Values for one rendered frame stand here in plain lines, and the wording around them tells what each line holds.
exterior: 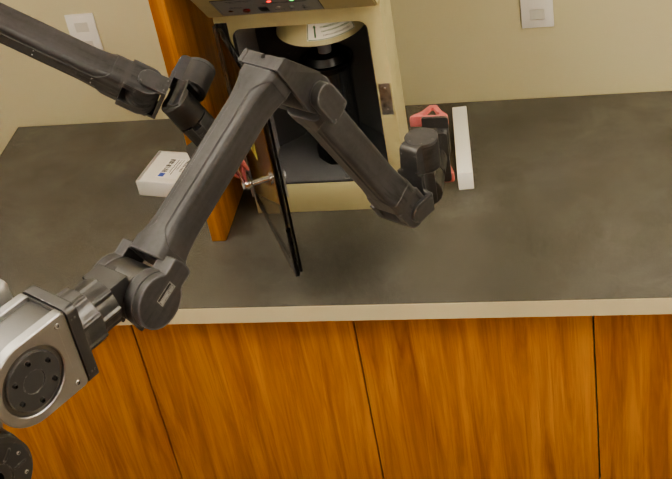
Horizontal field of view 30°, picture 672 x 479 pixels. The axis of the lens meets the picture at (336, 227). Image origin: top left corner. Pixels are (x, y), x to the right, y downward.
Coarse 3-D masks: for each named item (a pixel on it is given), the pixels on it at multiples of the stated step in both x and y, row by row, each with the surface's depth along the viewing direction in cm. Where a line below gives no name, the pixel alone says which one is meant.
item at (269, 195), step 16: (224, 48) 231; (240, 64) 220; (256, 144) 229; (256, 160) 236; (272, 160) 218; (256, 176) 244; (272, 176) 222; (256, 192) 252; (272, 192) 228; (272, 208) 236; (272, 224) 243; (288, 224) 226; (288, 240) 228; (288, 256) 235
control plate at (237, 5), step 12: (228, 0) 222; (240, 0) 222; (252, 0) 222; (264, 0) 222; (276, 0) 222; (288, 0) 222; (300, 0) 222; (312, 0) 222; (228, 12) 229; (240, 12) 229; (252, 12) 229; (264, 12) 229
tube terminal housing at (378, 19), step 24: (384, 0) 233; (240, 24) 235; (264, 24) 234; (288, 24) 234; (384, 24) 232; (384, 48) 234; (384, 72) 237; (384, 120) 243; (288, 192) 257; (312, 192) 257; (336, 192) 256; (360, 192) 255
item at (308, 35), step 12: (312, 24) 236; (324, 24) 236; (336, 24) 236; (348, 24) 238; (360, 24) 240; (288, 36) 239; (300, 36) 237; (312, 36) 237; (324, 36) 236; (336, 36) 237; (348, 36) 238
